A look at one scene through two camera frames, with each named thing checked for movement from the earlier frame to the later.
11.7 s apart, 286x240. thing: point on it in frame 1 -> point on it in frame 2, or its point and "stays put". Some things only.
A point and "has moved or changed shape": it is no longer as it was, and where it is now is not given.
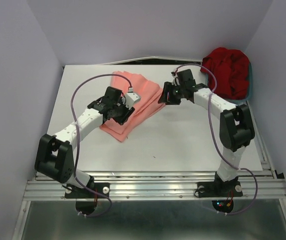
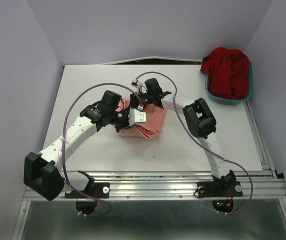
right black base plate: x=219 y=189 stays put
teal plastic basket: x=250 y=88 stays put
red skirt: x=231 y=68 stays put
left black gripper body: x=121 y=113 stays put
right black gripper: x=167 y=87 -> x=134 y=101
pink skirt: x=143 y=96 has moved or changed shape
